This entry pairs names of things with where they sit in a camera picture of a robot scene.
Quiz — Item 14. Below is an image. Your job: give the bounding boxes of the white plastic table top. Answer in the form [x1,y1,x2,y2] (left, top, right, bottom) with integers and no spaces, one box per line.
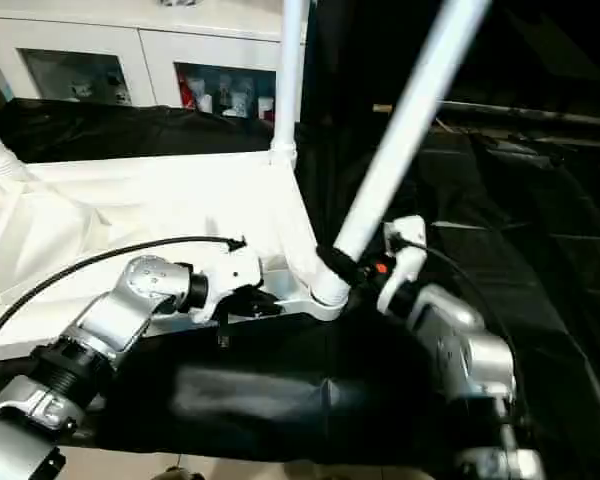
[0,148,349,363]

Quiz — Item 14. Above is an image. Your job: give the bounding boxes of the black mat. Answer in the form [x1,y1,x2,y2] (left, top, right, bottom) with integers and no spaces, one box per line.
[0,98,600,471]

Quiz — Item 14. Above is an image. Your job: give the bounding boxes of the black furniture with gold label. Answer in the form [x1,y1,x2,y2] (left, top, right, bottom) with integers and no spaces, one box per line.
[305,0,600,136]

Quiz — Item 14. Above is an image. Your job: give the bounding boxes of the white cabinet with glass doors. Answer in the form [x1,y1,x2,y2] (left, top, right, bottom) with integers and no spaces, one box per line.
[0,0,309,126]

